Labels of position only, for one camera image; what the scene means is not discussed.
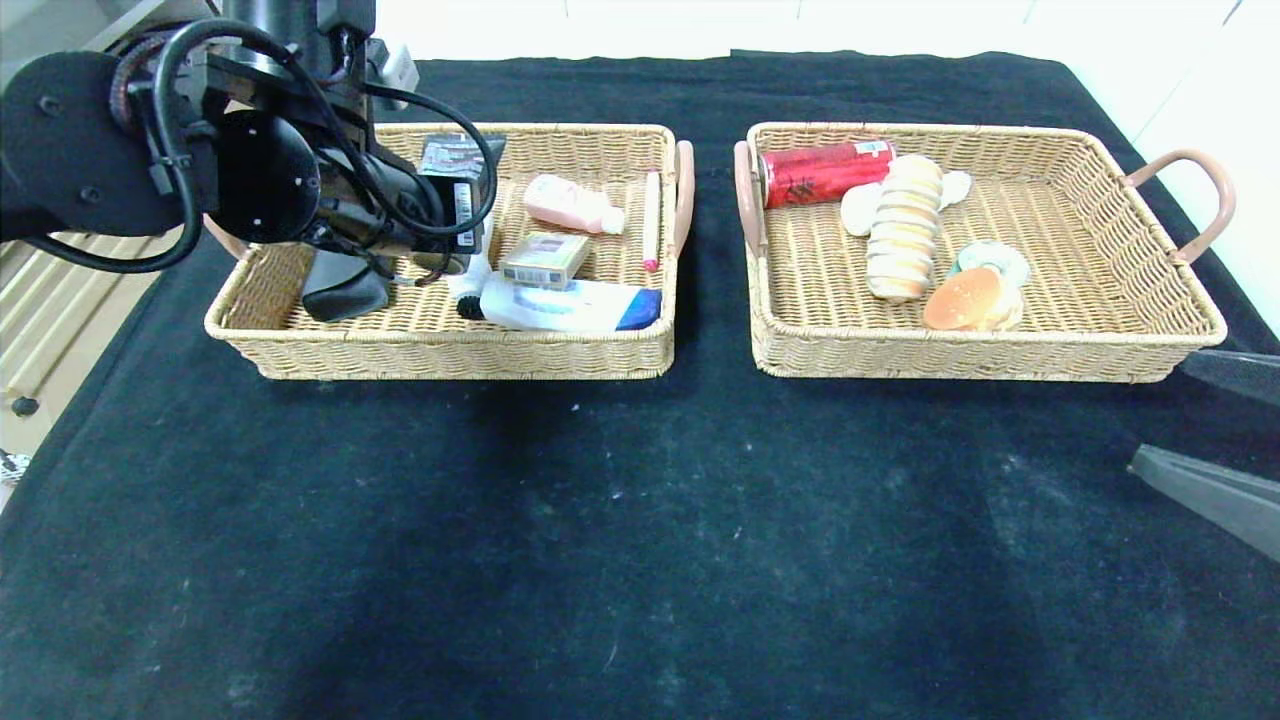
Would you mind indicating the black glasses case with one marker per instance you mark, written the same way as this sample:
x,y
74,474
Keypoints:
x,y
345,292

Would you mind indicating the black white patterned floor object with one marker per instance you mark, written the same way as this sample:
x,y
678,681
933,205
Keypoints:
x,y
12,467

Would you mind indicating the red soda can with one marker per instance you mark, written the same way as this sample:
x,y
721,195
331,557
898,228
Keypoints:
x,y
820,175

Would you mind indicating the wicker basket holding food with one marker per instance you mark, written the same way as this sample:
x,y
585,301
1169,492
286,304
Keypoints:
x,y
1100,300

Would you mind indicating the wicker basket holding toiletries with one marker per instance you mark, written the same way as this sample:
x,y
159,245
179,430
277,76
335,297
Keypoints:
x,y
450,350

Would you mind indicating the white brush-tip bottle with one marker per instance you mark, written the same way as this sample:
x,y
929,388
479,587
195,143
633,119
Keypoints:
x,y
472,290

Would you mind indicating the light wooden slatted rack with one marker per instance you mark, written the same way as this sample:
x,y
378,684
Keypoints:
x,y
60,330

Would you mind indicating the black cosmetic tube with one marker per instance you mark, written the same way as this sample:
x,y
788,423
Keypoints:
x,y
455,155

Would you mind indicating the ridged long bread loaf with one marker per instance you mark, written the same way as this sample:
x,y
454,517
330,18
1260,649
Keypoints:
x,y
905,230

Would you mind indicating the white bottle blue cap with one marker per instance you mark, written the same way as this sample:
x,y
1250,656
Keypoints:
x,y
560,305

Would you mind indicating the white pen pink tip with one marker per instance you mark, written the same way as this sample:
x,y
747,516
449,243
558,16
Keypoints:
x,y
651,220

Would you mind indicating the round brown bun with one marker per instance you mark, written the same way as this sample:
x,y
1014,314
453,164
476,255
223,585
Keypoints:
x,y
965,300

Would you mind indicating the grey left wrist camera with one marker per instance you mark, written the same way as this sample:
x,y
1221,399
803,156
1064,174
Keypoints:
x,y
395,68

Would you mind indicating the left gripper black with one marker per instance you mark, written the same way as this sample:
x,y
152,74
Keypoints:
x,y
464,213

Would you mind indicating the white bottle green label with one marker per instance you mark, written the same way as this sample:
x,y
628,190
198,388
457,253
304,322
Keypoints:
x,y
856,212

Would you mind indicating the small pink bottle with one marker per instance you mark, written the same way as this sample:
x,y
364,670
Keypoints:
x,y
565,203

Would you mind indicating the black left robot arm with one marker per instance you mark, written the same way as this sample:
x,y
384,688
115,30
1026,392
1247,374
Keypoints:
x,y
150,160

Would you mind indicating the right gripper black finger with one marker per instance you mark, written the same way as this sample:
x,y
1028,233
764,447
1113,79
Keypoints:
x,y
1240,375
1215,495

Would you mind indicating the black table cloth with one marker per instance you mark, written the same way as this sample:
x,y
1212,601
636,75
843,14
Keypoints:
x,y
700,500

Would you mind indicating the white gold-edged card box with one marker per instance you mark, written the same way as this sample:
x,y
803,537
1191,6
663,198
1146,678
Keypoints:
x,y
545,260

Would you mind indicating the small tin can green label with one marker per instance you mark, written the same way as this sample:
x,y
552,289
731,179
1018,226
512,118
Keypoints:
x,y
995,258

